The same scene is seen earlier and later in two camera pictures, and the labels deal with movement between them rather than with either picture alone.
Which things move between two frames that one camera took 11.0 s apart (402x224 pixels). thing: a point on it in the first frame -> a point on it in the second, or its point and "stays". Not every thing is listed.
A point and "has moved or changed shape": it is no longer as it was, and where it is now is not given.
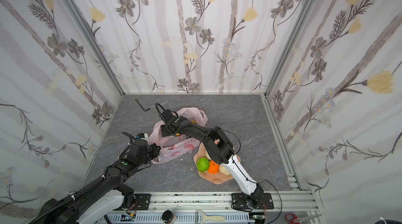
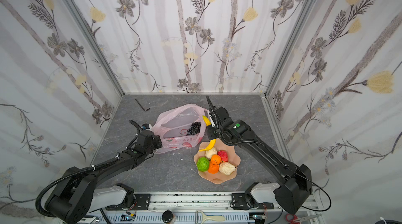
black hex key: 147,109 stays
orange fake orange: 213,167 has moved or changed shape
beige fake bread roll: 224,170 stays
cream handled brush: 207,217 stays
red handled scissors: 295,220 stays
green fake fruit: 203,164 stays
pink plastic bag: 174,148 has moved or changed shape
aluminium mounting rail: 282,202 stays
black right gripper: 166,129 -> 218,115
